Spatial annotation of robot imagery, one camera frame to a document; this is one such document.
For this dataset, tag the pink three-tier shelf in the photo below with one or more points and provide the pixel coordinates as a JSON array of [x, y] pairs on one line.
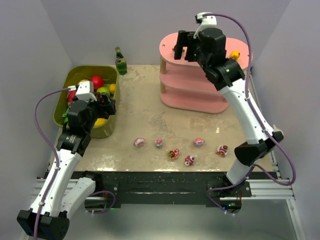
[[183, 84]]

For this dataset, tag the pink planet toy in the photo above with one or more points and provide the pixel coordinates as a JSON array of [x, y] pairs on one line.
[[198, 142]]

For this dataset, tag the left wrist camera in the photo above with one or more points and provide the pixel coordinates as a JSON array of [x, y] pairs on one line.
[[84, 91]]

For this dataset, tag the brown-haired doll toy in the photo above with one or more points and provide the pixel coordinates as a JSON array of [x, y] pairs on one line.
[[183, 51]]

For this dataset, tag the strawberry cake toy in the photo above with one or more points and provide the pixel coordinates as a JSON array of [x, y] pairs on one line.
[[173, 154]]

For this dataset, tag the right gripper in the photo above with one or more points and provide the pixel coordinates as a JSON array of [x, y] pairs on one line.
[[188, 46]]

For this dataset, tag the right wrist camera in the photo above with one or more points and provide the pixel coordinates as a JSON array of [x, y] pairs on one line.
[[205, 20]]

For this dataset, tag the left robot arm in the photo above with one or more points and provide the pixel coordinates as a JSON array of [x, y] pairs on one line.
[[49, 215]]

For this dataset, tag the pink round toy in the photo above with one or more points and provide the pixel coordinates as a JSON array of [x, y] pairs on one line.
[[139, 142]]

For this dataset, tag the red white cake toy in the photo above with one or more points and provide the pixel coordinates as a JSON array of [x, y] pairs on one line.
[[222, 150]]

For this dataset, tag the small pink figure toy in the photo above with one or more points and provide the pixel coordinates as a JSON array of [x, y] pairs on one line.
[[159, 143]]

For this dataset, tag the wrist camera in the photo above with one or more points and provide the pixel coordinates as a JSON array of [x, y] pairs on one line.
[[205, 20], [84, 91]]

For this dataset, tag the green glass bottle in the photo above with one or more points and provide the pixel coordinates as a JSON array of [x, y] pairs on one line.
[[120, 62]]

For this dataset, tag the red white swirl toy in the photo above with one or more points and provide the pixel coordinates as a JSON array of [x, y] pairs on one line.
[[189, 160]]

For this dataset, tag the green soap dispenser bottle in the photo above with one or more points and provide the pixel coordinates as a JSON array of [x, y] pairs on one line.
[[276, 129]]

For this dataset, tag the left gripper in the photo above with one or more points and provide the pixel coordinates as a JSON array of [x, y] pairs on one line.
[[107, 105]]

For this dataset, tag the yellow-haired doll toy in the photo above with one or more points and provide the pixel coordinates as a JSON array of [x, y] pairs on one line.
[[235, 55]]

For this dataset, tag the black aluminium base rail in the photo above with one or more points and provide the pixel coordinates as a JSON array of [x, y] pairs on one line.
[[116, 188]]

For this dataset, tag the olive green fruit bin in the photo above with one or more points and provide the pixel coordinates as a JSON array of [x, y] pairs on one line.
[[110, 75]]

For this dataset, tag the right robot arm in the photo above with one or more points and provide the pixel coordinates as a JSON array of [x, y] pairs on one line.
[[229, 79]]

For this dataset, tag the yellow mango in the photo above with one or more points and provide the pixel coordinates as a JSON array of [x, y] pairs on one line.
[[100, 122]]

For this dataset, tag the orange fruit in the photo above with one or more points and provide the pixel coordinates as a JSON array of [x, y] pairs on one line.
[[112, 88]]

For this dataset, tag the yellow lemon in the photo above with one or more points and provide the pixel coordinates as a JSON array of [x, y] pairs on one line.
[[82, 81]]

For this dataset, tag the green apple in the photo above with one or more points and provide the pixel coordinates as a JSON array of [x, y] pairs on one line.
[[104, 90]]

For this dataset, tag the pink dragon fruit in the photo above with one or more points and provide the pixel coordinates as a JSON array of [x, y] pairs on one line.
[[70, 96]]

